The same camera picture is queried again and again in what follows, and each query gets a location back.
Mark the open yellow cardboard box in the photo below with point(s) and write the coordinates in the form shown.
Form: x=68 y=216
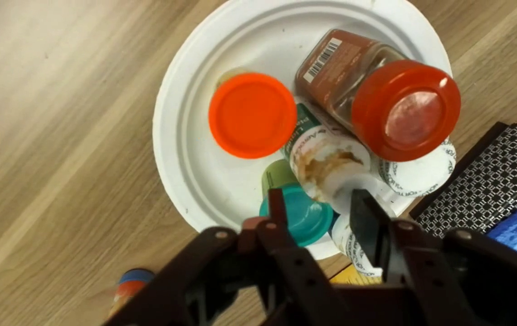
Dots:
x=346 y=276

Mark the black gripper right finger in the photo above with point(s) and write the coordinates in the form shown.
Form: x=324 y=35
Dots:
x=451 y=283

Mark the spice jar orange lid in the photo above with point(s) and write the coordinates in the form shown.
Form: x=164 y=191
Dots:
x=404 y=110

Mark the white bottle green label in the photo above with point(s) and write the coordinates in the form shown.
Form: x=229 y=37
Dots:
x=324 y=164

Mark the grey woven basket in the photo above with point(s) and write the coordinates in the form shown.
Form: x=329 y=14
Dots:
x=487 y=182

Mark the yellow dough tub orange lid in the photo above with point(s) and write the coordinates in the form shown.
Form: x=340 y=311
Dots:
x=251 y=115

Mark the white round plate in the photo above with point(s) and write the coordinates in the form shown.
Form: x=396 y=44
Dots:
x=191 y=151

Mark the small blue bottle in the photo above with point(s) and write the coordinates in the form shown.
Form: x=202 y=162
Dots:
x=131 y=283

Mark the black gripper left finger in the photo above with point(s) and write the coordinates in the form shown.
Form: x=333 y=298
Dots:
x=228 y=283

